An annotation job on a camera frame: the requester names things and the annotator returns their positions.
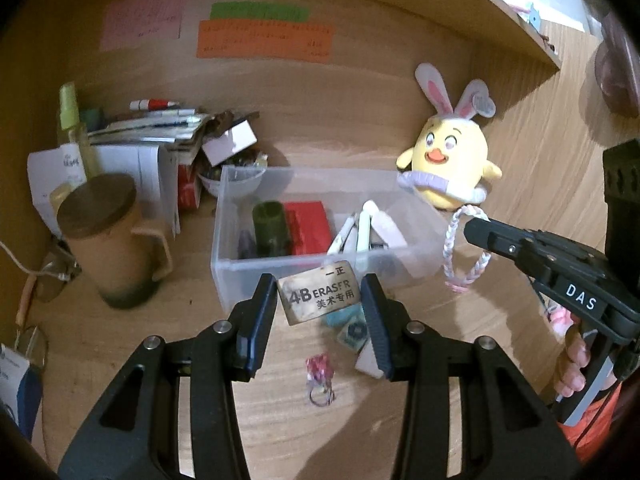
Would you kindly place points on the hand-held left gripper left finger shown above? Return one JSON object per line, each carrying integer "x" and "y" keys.
{"x": 260, "y": 312}

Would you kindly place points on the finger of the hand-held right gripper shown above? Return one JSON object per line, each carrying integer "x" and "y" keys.
{"x": 500, "y": 240}

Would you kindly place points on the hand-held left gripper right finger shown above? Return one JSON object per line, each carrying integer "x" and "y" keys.
{"x": 376, "y": 320}

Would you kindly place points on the clear plastic storage box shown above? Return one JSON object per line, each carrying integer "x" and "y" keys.
{"x": 230, "y": 285}

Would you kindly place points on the worn white eraser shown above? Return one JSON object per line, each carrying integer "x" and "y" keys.
{"x": 317, "y": 292}

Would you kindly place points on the dark green bottle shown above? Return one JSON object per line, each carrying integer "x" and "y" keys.
{"x": 270, "y": 230}

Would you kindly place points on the red packet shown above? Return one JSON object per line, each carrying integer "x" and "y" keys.
{"x": 310, "y": 225}

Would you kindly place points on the person's right hand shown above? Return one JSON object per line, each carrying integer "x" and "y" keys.
{"x": 574, "y": 360}

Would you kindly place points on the small teal patterned square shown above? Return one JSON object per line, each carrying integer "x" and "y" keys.
{"x": 354, "y": 335}

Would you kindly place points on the pink fluffy trinket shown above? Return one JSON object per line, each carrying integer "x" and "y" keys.
{"x": 559, "y": 317}

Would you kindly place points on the white rectangular block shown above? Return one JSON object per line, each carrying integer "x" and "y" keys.
{"x": 367, "y": 362}

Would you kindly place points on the pink wrapped trinket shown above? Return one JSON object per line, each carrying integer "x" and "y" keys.
{"x": 320, "y": 367}

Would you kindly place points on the yellow chick plush toy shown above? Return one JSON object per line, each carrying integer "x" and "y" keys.
{"x": 450, "y": 150}

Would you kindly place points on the white bowl with clutter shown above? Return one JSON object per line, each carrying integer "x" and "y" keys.
{"x": 215, "y": 185}

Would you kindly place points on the orange garment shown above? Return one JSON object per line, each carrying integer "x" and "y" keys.
{"x": 595, "y": 435}

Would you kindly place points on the red box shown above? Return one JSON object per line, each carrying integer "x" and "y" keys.
{"x": 189, "y": 187}

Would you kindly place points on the brown mug with lid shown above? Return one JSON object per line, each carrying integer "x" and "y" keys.
{"x": 107, "y": 255}

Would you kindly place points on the small white carton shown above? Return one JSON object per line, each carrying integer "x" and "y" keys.
{"x": 230, "y": 142}

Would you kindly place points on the white folded papers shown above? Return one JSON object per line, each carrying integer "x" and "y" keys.
{"x": 145, "y": 180}

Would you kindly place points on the eyeglasses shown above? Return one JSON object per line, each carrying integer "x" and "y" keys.
{"x": 55, "y": 280}

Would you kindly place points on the dark maroon object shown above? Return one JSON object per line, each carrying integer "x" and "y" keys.
{"x": 620, "y": 70}

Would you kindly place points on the stack of books and papers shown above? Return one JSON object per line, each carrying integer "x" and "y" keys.
{"x": 160, "y": 127}

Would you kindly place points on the red white marker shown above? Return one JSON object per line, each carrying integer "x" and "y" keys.
{"x": 152, "y": 105}

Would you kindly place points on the white labelled pack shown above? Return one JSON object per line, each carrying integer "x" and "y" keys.
{"x": 60, "y": 175}

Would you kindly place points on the blue white pouch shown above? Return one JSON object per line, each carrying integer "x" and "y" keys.
{"x": 20, "y": 395}

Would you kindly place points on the small dark green jar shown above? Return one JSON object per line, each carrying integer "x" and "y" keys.
{"x": 94, "y": 117}

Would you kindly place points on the orange sticky note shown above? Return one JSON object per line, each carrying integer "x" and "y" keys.
{"x": 265, "y": 42}

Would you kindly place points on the yellow-green spray bottle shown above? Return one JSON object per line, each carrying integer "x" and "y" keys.
{"x": 70, "y": 120}

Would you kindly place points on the green sticky note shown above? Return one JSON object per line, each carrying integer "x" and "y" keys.
{"x": 260, "y": 12}

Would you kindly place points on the pink sticky note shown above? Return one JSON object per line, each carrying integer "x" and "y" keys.
{"x": 142, "y": 20}

